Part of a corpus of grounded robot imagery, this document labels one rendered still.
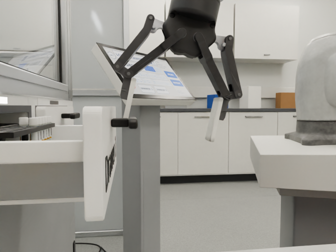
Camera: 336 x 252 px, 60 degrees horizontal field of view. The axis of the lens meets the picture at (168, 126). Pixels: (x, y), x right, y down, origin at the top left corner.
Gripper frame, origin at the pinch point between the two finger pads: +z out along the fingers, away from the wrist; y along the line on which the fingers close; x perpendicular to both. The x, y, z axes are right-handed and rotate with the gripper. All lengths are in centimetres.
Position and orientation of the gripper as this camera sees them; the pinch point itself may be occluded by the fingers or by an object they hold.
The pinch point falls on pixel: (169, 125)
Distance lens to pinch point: 45.4
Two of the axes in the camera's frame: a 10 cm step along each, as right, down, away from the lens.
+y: -9.7, -2.0, -1.4
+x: 1.3, 0.7, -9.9
